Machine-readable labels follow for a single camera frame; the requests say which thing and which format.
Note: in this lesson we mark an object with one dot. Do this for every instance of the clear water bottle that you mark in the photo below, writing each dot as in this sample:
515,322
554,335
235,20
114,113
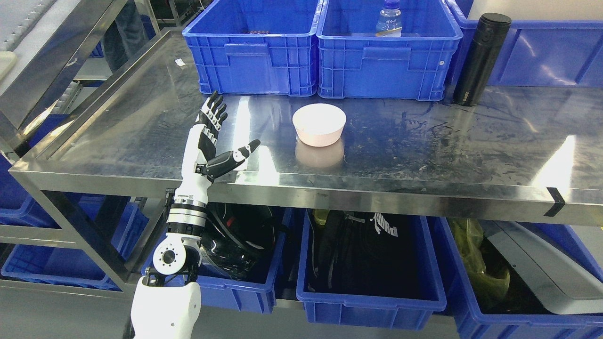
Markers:
389,22

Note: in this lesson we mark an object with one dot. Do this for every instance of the blue crate lower right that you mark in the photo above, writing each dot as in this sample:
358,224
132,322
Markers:
472,323

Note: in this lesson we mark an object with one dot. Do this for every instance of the steel shelf frame left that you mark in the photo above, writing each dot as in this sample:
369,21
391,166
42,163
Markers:
44,43

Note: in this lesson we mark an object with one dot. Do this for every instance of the blue crate top right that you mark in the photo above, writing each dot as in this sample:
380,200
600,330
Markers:
559,45

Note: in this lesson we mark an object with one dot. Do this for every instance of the blue crate far left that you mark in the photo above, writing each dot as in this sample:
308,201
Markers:
72,267

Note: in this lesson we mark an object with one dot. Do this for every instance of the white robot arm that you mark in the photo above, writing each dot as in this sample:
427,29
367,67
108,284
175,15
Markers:
167,298

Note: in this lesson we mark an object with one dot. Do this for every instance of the blue crate top left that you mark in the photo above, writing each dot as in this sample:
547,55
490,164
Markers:
267,47

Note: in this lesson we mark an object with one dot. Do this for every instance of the blue crate top middle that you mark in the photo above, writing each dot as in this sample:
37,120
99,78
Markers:
355,63

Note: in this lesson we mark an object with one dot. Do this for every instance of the pink plastic bowl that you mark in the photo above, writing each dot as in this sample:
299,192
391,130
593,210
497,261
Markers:
319,124

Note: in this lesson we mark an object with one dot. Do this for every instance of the black puma bag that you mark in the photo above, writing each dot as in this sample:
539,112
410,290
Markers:
363,253

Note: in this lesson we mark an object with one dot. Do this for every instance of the black helmet in bag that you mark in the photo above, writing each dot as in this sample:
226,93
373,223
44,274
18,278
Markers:
239,240

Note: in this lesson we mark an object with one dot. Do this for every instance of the black thermos bottle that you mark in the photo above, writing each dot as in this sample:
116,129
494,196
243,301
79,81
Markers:
491,32

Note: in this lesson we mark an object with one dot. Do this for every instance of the yellow plastic bag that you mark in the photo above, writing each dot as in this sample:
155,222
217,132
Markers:
489,275

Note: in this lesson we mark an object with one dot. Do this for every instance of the blue crate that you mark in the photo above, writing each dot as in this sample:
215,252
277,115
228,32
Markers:
267,47
72,267
559,45
355,63
249,296
472,323
373,311

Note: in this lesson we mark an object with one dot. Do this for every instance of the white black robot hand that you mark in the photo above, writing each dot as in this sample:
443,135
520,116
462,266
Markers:
201,164

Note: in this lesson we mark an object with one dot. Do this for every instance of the blue crate lower left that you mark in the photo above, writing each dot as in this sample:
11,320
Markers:
249,296

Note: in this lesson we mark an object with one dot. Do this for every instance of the blue crate lower middle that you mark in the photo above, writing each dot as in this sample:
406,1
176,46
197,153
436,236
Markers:
373,311

